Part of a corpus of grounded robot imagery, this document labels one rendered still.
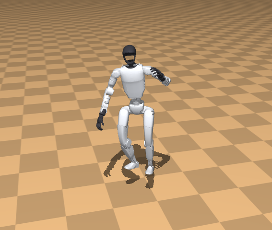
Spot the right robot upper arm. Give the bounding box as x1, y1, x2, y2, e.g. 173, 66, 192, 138
106, 68, 121, 96

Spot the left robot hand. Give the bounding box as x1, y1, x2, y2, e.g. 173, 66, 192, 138
150, 67, 165, 81

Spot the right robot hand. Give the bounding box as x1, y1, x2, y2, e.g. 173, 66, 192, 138
96, 109, 106, 130

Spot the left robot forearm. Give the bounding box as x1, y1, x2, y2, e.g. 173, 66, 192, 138
159, 76, 171, 84

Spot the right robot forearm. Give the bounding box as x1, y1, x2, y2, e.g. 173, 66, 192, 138
100, 88, 111, 113

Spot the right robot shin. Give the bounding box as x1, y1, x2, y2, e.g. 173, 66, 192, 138
121, 145, 137, 164

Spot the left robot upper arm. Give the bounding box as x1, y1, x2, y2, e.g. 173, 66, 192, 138
142, 66, 169, 86

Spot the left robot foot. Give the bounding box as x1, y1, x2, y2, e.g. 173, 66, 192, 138
145, 165, 154, 174

